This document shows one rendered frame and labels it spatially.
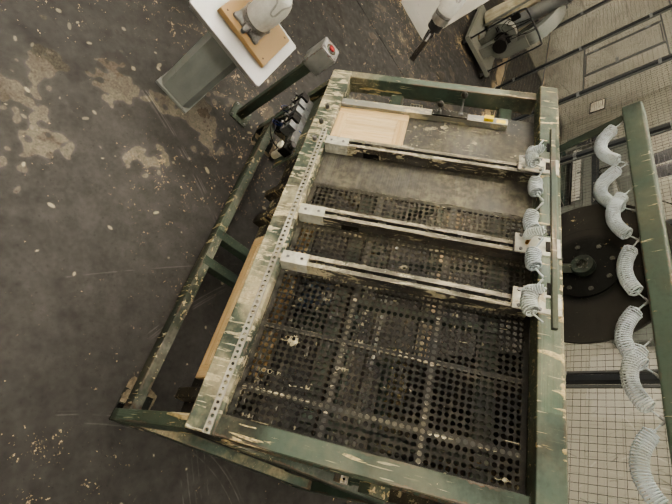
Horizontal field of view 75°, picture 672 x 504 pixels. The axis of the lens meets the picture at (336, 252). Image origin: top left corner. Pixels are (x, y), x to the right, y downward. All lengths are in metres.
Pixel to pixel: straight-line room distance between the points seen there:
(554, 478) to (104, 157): 2.56
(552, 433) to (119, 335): 2.04
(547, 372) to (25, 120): 2.63
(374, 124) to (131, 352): 1.82
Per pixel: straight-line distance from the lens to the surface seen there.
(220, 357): 1.87
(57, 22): 3.10
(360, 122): 2.65
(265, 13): 2.56
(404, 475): 1.70
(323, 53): 2.81
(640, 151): 2.80
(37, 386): 2.49
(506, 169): 2.41
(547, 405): 1.81
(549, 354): 1.89
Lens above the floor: 2.43
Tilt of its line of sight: 41 degrees down
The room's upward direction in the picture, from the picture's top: 74 degrees clockwise
